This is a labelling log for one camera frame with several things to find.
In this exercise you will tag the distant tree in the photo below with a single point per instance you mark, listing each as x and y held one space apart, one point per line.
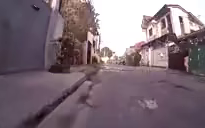
106 52

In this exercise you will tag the white building with dark doorway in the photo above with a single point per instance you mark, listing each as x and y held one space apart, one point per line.
90 48

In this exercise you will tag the grey asphalt road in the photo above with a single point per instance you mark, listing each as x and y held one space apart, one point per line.
130 90

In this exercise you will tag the dark planter with bush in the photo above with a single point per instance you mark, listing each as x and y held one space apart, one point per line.
61 63

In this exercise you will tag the large leafy tree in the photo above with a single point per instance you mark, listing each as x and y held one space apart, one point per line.
77 20

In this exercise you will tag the dark roadside gutter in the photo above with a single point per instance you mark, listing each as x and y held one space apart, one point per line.
56 101

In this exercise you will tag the white two-storey house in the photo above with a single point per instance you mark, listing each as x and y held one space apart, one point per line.
163 33

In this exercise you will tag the dark brown gate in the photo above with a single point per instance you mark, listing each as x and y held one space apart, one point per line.
176 60

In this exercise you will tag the grey concrete pavement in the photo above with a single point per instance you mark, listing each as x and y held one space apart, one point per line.
20 93

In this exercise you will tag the green metal gate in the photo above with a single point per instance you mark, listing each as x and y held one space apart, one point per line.
201 53

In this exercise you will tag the grey concrete wall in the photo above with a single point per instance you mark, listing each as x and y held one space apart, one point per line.
16 33

